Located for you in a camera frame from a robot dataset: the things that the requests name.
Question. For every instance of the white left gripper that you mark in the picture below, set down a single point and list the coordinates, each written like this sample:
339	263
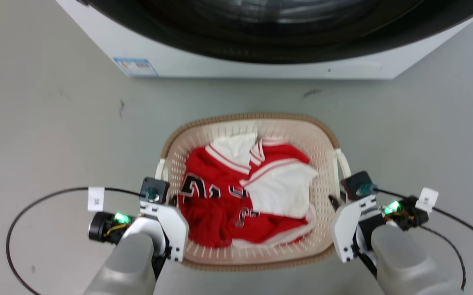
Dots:
170	225

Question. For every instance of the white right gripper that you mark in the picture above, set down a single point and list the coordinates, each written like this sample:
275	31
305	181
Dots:
345	229

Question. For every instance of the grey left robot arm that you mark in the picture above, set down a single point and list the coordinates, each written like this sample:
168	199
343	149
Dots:
130	266

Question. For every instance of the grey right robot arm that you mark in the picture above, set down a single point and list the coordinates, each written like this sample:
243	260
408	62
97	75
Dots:
404	266

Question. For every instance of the beige plastic laundry basket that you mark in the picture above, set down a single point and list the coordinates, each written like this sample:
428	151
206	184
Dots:
302	135

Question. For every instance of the red and white jersey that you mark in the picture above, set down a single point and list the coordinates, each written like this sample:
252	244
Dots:
211	213

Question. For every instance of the black left wrist motor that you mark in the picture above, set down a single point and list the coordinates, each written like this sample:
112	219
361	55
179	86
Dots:
105	226

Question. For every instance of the black wrist motor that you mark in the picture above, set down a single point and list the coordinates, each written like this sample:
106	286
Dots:
408	215
105	226

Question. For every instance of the black right wrist motor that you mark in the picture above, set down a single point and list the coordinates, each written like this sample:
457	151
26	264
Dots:
408	215

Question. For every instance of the blue label sticker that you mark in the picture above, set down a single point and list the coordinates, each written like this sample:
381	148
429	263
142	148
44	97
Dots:
136	66

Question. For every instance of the white washing machine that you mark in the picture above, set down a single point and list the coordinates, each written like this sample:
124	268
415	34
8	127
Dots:
220	65

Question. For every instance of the black round washer door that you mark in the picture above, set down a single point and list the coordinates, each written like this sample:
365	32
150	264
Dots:
281	51

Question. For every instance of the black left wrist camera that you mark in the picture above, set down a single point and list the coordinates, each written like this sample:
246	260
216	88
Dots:
154	189

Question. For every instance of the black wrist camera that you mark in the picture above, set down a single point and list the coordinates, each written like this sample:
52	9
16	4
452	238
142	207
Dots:
357	185
154	189

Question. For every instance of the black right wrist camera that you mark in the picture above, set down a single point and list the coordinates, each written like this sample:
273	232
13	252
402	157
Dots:
357	185

